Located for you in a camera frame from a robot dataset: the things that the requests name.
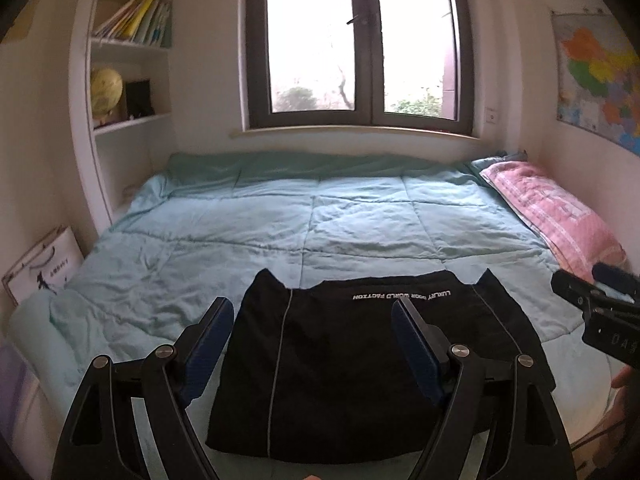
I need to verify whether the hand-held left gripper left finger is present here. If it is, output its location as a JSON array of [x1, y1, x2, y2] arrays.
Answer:
[[51, 296, 236, 480]]

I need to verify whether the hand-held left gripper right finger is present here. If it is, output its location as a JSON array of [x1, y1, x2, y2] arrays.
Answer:
[[391, 297, 578, 480]]

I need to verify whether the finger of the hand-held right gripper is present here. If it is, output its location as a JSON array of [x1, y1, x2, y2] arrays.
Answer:
[[550, 270, 608, 313], [591, 261, 640, 306]]

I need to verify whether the black hooded jacket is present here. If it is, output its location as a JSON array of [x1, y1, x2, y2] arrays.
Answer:
[[205, 268, 557, 466]]

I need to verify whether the person's right hand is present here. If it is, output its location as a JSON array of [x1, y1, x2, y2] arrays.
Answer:
[[611, 366, 640, 392]]

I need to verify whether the pink patterned pillow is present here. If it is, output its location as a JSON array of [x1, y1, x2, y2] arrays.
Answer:
[[480, 161, 627, 283]]

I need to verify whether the light blue quilt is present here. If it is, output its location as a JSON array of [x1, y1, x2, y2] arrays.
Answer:
[[10, 152, 616, 480]]

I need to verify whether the blue pillow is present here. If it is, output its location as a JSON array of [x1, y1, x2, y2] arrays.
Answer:
[[470, 150, 527, 176]]

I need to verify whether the white paper bag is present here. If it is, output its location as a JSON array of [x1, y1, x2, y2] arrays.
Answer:
[[2, 225, 86, 306]]

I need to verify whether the white built-in bookshelf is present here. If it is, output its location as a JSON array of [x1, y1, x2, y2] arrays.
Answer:
[[75, 0, 181, 231]]

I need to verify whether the black box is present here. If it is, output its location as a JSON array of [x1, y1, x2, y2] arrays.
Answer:
[[125, 80, 156, 119]]

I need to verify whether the yellow globe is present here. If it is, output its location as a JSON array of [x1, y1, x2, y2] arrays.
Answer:
[[91, 67, 124, 126]]

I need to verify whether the dark framed window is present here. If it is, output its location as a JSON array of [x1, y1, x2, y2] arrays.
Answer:
[[245, 0, 474, 136]]

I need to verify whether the stack of leaning books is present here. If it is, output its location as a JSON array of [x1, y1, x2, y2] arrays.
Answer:
[[92, 0, 173, 50]]

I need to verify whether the black cable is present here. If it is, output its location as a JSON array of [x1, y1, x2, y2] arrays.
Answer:
[[572, 421, 617, 453]]

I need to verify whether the colourful wall map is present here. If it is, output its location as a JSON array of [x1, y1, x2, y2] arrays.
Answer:
[[550, 7, 640, 156]]

